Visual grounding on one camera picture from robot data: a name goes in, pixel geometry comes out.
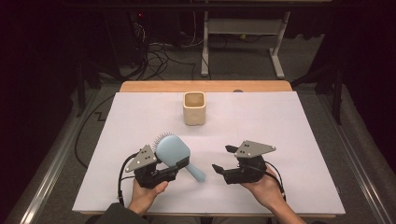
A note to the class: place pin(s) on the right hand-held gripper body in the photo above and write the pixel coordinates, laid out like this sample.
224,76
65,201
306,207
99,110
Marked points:
246,174

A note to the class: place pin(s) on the small yellow-green ball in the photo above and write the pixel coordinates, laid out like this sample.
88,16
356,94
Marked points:
242,36

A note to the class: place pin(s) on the black metal stand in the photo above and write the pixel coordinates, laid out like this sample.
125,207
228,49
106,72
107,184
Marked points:
337,99
81,90

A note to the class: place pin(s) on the person's right hand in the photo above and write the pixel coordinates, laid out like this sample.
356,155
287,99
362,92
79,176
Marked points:
267,193

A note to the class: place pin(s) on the person's left hand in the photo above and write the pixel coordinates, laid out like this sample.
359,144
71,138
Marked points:
143,197

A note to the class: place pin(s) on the beige square cup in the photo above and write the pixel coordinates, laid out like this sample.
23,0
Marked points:
194,116

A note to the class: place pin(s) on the white table sheet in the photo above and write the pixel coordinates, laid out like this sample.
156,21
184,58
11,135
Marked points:
202,137

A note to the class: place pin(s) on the metal floor rail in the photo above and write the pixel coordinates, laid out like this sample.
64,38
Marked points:
358,161
53,168

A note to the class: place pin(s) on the dark equipment with red light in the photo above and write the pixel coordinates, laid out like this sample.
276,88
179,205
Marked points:
124,34

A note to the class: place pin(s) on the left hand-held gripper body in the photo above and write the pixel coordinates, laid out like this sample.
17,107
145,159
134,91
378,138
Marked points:
151,179

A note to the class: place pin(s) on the light blue hairbrush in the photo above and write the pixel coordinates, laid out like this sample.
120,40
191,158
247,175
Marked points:
172,151

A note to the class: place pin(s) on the white metal desk frame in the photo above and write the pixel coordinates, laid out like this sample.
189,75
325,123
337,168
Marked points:
243,26

